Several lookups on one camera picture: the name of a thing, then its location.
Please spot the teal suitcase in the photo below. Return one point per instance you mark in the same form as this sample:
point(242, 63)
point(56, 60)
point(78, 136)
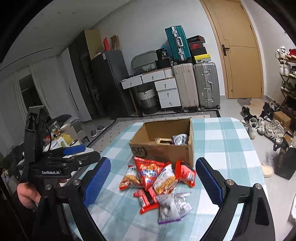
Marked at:
point(178, 44)

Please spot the white purple snack bag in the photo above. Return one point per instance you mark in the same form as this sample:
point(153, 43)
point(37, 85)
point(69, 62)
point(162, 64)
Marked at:
point(180, 140)

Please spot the wooden door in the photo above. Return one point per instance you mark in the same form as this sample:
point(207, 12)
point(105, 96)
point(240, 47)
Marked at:
point(238, 48)

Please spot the red chips bag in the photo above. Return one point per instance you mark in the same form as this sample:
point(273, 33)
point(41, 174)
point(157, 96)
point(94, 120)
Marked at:
point(148, 171)

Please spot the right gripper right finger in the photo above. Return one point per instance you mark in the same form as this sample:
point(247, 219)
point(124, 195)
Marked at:
point(256, 221)

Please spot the silver snack bag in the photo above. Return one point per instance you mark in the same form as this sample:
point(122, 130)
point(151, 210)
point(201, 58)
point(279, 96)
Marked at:
point(173, 207)

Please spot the beige suitcase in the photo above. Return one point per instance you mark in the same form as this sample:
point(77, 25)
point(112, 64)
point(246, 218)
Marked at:
point(186, 85)

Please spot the black bag on floor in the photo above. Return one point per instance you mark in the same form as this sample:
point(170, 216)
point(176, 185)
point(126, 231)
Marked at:
point(284, 162)

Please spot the white curtain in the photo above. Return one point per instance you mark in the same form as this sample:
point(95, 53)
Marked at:
point(49, 80)

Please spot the small red snack bag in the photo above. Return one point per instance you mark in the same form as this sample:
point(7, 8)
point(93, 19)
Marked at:
point(185, 173)

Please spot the red wafer pack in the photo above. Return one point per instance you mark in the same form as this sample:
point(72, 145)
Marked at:
point(147, 199)

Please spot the white noodle snack bag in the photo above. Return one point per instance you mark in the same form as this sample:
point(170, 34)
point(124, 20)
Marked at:
point(166, 181)

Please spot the checkered blue tablecloth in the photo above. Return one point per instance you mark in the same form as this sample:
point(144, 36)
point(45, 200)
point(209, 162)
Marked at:
point(223, 142)

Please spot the striped laundry basket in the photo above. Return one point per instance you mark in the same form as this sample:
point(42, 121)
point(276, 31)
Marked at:
point(148, 101)

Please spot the brown cardboard box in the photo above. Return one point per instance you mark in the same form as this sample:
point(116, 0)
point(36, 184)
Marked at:
point(153, 141)

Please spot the stacked shoe boxes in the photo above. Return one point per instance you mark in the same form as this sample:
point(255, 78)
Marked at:
point(198, 51)

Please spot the white drawer desk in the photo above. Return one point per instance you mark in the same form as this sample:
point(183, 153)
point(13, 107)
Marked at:
point(164, 82)

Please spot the small cardboard box on floor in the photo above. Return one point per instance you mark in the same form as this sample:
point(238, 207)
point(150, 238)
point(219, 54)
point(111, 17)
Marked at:
point(284, 119)

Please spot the shoe rack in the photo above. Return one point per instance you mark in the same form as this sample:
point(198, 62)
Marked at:
point(286, 59)

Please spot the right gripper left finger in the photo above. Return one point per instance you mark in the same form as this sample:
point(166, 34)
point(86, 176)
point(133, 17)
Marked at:
point(79, 195)

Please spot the person's left hand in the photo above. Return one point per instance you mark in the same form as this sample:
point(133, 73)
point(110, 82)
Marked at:
point(28, 195)

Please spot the silver suitcase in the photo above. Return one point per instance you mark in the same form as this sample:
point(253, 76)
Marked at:
point(207, 85)

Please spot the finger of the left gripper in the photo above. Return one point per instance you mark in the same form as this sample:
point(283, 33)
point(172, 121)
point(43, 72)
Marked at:
point(65, 151)

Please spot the oval mirror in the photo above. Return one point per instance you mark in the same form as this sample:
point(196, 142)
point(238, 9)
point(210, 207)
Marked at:
point(144, 59)

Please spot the dark refrigerator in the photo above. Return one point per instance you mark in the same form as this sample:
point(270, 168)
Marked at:
point(108, 70)

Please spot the white kettle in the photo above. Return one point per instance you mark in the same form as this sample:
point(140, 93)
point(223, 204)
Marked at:
point(59, 143)

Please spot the grey slippers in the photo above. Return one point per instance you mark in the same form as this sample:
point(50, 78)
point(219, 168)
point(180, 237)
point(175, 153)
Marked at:
point(100, 128)

